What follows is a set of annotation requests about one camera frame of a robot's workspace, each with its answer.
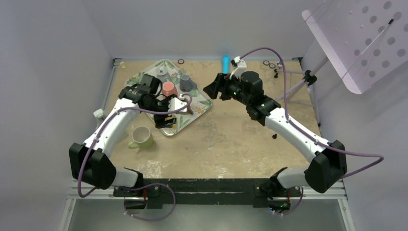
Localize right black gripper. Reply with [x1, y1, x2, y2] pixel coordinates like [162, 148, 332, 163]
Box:
[203, 73, 251, 106]

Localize yellow mug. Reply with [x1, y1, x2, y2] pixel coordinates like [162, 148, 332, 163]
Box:
[157, 117, 177, 128]

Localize light green mug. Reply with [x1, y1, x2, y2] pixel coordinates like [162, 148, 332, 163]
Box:
[128, 126, 154, 149]

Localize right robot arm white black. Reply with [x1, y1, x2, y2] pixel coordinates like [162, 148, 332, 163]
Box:
[204, 71, 347, 196]

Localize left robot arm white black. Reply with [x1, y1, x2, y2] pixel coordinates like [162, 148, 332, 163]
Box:
[68, 74, 192, 197]

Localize blue grey textured mug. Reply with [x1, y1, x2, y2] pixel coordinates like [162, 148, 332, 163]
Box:
[179, 74, 197, 92]

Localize brown small mug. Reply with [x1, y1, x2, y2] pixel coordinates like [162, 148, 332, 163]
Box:
[184, 99, 194, 115]

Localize pink mug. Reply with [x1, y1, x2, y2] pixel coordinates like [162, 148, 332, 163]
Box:
[162, 81, 179, 98]

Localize light grey mug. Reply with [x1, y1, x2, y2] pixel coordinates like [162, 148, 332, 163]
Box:
[155, 66, 171, 83]

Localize blue cylinder tube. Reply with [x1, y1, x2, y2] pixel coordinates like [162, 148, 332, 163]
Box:
[222, 54, 230, 74]

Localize leaf pattern serving tray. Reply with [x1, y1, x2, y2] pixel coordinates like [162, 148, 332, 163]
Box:
[124, 59, 214, 137]

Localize white tripod stand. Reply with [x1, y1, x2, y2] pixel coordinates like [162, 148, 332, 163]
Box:
[276, 55, 329, 127]

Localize perforated translucent panel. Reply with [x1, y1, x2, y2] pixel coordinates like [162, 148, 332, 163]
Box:
[302, 0, 408, 94]

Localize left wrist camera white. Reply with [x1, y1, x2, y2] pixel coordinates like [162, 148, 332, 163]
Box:
[169, 96, 188, 115]

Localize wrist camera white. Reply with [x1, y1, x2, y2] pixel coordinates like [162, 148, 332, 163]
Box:
[169, 96, 188, 115]
[229, 56, 247, 79]

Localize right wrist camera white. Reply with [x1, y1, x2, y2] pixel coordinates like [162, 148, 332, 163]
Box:
[229, 56, 247, 79]

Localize black ring markers right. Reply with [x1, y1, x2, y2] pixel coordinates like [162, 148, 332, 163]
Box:
[263, 60, 276, 69]

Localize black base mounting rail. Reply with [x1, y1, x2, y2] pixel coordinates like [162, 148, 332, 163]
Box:
[113, 178, 301, 209]

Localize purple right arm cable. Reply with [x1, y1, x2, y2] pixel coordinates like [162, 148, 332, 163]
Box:
[240, 47, 385, 179]

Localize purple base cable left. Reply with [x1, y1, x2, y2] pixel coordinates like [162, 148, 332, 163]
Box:
[123, 182, 177, 222]

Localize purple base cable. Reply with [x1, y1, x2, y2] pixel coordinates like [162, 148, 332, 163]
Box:
[123, 182, 177, 222]
[273, 191, 306, 218]

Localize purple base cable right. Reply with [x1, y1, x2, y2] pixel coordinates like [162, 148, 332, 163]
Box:
[273, 191, 306, 218]

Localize aluminium frame rail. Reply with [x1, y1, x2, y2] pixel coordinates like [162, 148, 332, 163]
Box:
[69, 57, 353, 231]

